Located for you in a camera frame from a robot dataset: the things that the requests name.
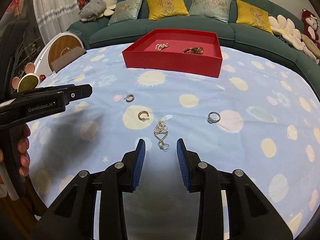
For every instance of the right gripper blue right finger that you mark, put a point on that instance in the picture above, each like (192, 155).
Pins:
(182, 159)

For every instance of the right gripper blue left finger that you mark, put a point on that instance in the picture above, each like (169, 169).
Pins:
(139, 161)

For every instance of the silver chain pendant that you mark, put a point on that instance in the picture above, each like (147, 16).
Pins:
(161, 132)

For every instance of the gold hoop earring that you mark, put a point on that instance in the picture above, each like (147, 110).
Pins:
(129, 98)
(143, 116)

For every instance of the gold wristwatch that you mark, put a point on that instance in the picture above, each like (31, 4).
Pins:
(194, 50)

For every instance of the red jewelry box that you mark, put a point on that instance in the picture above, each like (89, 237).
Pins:
(162, 49)

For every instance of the left hand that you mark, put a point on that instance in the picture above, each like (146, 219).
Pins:
(23, 146)

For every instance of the white mouse ear mirror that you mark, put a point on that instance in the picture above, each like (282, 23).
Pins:
(28, 82)

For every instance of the white round wooden device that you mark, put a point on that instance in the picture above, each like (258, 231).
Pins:
(54, 49)

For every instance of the blue planet print tablecloth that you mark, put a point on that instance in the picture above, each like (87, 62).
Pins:
(257, 116)

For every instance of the white sheer curtain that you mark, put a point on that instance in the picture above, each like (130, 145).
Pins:
(54, 16)

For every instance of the grey pig plush toy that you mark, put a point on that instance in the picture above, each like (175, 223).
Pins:
(92, 11)

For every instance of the left grey floral cushion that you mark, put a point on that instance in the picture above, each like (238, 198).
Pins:
(125, 11)

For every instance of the grey floral cushion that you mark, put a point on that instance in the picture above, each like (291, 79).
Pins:
(216, 9)
(125, 11)

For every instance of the left yellow floral cushion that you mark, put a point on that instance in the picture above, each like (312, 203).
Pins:
(159, 9)

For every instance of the yellow floral cushion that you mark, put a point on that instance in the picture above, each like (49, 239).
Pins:
(253, 16)
(159, 9)

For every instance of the green sectional sofa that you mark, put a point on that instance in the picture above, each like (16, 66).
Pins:
(233, 35)

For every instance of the right grey floral cushion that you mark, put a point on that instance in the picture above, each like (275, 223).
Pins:
(216, 9)

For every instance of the right yellow floral cushion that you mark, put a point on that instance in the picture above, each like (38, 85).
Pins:
(253, 16)

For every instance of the white flower shaped cushion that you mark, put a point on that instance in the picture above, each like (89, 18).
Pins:
(285, 28)

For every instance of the brown round plush cushion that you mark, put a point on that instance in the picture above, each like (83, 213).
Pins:
(310, 48)

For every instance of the red monkey plush toy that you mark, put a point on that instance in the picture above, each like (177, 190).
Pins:
(311, 24)

